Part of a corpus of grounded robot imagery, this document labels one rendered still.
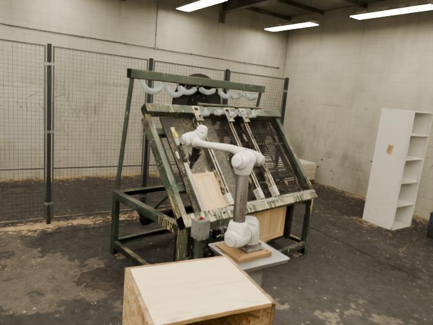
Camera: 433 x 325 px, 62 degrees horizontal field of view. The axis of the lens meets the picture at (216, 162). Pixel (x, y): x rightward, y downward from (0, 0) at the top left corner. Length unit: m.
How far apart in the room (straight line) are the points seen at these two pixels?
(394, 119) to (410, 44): 2.19
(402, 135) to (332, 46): 3.70
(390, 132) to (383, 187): 0.97
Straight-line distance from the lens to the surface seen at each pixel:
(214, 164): 3.81
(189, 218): 3.34
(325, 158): 9.47
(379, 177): 6.96
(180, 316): 1.36
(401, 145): 6.74
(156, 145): 3.54
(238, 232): 2.79
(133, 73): 3.98
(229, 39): 9.58
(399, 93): 8.45
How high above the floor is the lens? 2.02
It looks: 11 degrees down
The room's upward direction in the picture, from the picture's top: 5 degrees clockwise
